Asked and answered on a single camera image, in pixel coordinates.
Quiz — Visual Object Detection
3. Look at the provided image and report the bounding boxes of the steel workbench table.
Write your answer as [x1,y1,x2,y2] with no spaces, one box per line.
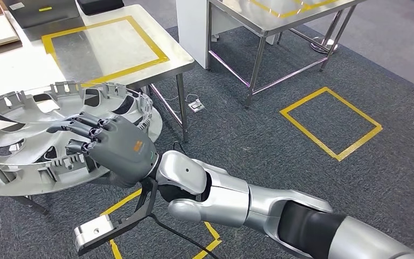
[206,0,368,110]
[0,3,196,216]

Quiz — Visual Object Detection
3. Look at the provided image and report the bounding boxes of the grey plastic hubcap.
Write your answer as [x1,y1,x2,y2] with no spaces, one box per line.
[0,81,163,197]

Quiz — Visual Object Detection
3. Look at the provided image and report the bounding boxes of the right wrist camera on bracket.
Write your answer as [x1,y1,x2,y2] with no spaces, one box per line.
[74,178,159,256]

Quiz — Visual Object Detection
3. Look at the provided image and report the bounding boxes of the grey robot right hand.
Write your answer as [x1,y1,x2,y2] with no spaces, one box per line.
[46,112,160,189]

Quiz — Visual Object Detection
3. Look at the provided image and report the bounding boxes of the chrome round base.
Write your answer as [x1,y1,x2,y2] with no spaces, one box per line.
[310,36,340,54]

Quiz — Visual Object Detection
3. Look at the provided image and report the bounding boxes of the grey floor socket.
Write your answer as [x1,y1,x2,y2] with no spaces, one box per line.
[188,99,206,113]

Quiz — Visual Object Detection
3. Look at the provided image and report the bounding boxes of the white cabinet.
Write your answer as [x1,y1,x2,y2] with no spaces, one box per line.
[175,0,245,70]

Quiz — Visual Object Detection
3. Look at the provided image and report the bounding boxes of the black camera cable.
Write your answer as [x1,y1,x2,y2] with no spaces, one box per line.
[149,214,223,259]

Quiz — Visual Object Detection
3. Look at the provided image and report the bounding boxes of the black flat device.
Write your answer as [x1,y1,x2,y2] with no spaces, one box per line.
[77,0,125,16]

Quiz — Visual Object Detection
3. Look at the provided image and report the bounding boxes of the dark grey case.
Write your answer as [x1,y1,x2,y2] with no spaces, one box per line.
[2,0,81,29]

